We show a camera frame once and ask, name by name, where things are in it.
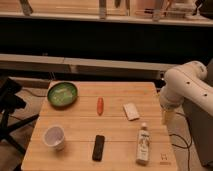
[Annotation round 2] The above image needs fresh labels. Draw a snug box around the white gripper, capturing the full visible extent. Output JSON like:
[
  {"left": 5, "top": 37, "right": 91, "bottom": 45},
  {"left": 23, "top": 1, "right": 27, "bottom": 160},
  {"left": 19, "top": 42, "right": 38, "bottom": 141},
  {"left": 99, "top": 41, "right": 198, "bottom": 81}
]
[{"left": 159, "top": 89, "right": 182, "bottom": 125}]

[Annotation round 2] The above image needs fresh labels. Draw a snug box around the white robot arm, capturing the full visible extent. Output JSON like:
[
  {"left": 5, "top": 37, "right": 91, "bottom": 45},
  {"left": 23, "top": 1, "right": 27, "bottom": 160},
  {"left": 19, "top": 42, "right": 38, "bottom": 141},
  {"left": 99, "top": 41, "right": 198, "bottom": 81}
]
[{"left": 159, "top": 61, "right": 213, "bottom": 125}]

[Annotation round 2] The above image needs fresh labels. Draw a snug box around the green bowl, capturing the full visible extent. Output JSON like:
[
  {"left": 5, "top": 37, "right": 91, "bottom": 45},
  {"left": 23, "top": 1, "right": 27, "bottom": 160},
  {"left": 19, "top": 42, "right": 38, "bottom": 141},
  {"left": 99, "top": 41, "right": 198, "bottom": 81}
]
[{"left": 47, "top": 82, "right": 78, "bottom": 107}]

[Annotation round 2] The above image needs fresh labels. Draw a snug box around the white lotion bottle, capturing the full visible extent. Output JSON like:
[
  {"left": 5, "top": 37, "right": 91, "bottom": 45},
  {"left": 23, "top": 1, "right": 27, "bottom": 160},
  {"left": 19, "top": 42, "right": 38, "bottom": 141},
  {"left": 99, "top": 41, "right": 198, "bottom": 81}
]
[{"left": 136, "top": 122, "right": 150, "bottom": 165}]

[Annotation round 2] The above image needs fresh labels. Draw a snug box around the wooden background shelf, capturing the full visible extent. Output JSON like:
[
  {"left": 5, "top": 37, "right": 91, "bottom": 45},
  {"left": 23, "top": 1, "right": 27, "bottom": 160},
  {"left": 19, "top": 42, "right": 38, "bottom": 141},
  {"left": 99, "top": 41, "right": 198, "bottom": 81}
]
[{"left": 0, "top": 0, "right": 213, "bottom": 27}]

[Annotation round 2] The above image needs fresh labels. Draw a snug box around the black cable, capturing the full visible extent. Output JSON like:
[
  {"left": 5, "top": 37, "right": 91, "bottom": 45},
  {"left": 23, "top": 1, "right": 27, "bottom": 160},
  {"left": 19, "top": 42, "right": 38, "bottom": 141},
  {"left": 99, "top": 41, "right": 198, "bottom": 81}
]
[{"left": 169, "top": 111, "right": 194, "bottom": 171}]

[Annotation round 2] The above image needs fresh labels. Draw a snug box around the black rectangular remote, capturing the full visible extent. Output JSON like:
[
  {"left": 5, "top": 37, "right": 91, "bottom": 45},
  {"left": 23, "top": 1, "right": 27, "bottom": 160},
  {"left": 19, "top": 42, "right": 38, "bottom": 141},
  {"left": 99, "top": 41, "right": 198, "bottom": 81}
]
[{"left": 92, "top": 135, "right": 105, "bottom": 161}]

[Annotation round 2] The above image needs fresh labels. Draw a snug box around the white sponge block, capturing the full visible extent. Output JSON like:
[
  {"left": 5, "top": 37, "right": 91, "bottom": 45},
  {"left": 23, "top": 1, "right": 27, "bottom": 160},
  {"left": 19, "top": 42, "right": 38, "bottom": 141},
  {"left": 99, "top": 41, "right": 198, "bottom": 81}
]
[{"left": 123, "top": 103, "right": 140, "bottom": 121}]

